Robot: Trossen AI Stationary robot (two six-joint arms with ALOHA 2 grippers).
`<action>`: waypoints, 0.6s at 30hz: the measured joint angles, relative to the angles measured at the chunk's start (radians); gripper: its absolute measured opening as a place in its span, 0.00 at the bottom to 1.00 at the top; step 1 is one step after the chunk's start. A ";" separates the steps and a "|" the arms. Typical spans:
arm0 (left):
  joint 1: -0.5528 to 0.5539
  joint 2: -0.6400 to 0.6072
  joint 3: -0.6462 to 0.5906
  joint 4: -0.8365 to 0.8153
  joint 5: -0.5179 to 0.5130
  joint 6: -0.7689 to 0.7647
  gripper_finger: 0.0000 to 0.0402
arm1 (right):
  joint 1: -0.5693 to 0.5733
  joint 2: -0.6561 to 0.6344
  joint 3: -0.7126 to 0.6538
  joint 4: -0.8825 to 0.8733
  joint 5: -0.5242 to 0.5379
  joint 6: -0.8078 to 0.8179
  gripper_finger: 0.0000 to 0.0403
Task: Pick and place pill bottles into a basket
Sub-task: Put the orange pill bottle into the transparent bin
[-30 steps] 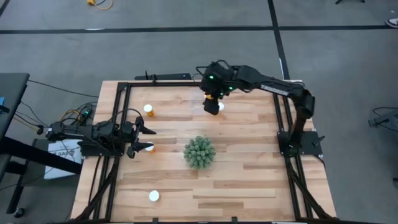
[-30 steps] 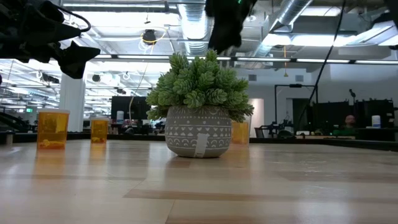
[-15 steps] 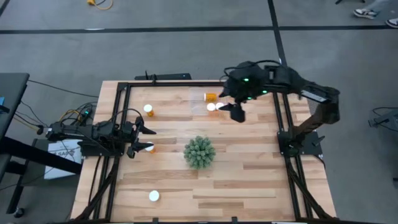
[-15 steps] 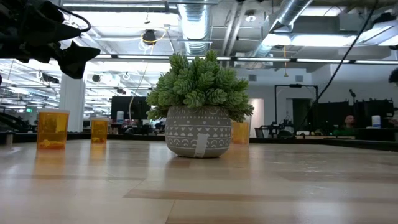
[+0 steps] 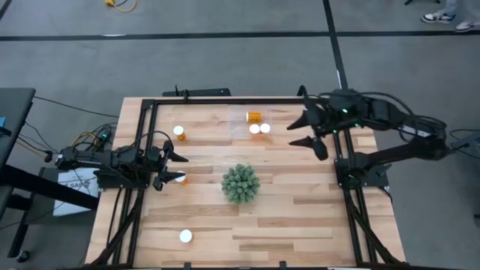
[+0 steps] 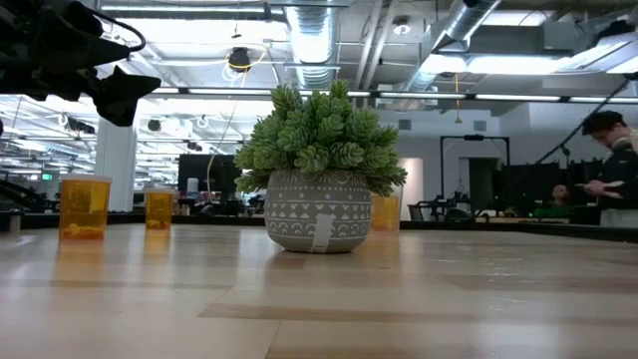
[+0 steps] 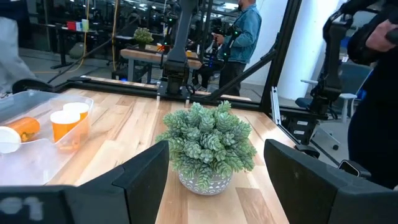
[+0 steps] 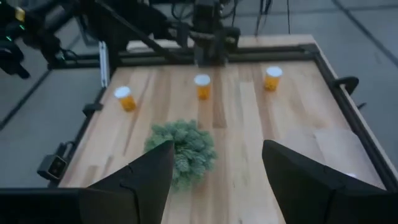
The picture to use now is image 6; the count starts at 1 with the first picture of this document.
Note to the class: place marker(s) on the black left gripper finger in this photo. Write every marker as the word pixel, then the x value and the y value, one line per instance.
pixel 80 50
pixel 119 97

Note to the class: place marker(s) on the large orange pill bottle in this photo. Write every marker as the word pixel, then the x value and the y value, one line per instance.
pixel 386 213
pixel 85 207

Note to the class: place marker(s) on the small orange pill bottle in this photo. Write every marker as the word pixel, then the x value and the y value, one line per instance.
pixel 159 209

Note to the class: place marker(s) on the white square pillar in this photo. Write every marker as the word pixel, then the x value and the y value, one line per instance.
pixel 117 164

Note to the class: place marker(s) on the black monitor screen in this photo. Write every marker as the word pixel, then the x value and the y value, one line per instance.
pixel 199 172

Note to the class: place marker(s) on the white bottle with blue label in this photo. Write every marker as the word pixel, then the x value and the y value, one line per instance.
pixel 192 188

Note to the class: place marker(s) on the black curved bar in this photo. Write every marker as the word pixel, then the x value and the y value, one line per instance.
pixel 20 192

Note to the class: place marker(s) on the green artificial succulent plant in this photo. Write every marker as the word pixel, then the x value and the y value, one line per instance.
pixel 319 134

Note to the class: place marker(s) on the grey patterned ceramic pot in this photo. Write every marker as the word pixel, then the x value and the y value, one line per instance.
pixel 299 209

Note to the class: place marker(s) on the white label sticker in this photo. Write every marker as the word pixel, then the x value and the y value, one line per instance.
pixel 322 232

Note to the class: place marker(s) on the round ceiling detector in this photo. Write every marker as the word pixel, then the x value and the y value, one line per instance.
pixel 401 27

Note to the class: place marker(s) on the black background robot rig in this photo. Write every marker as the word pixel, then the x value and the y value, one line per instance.
pixel 438 207

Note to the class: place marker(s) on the long ceiling light strip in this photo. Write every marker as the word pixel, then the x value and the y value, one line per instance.
pixel 518 97

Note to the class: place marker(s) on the black microphone stand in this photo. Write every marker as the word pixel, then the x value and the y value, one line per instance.
pixel 565 150

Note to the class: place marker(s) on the person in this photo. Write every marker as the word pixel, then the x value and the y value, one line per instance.
pixel 620 174
pixel 560 193

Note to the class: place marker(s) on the black overhead camera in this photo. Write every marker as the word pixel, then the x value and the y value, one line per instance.
pixel 239 57

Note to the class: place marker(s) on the grey table corner post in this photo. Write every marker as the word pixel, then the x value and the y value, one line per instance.
pixel 15 222

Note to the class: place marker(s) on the silver ribbed ceiling duct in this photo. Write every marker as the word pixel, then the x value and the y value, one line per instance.
pixel 313 40

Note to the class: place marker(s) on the black table border rail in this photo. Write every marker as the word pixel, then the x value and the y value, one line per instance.
pixel 448 225

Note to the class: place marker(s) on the black metal frame stand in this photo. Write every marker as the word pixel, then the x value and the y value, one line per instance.
pixel 473 137

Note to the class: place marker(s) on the silver slanted ceiling duct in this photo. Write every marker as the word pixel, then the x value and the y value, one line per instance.
pixel 468 17

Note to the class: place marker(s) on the grey wall vent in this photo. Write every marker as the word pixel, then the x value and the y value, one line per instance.
pixel 480 125

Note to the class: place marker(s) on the black partition wall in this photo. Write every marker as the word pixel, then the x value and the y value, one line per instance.
pixel 523 184

